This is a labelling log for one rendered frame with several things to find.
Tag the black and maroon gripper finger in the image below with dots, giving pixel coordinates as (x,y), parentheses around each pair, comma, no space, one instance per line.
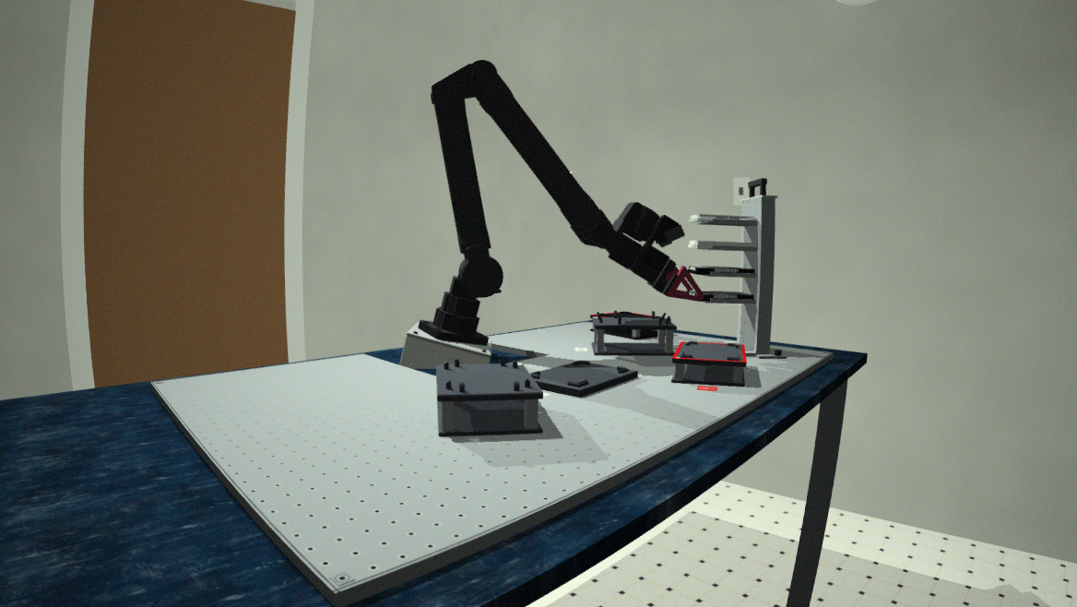
(684,273)
(684,281)

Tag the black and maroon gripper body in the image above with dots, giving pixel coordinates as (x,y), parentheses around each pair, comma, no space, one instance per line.
(653,277)

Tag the grey shelf rack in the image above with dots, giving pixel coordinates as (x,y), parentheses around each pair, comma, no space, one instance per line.
(755,315)

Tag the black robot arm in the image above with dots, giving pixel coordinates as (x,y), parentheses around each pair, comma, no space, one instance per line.
(482,276)

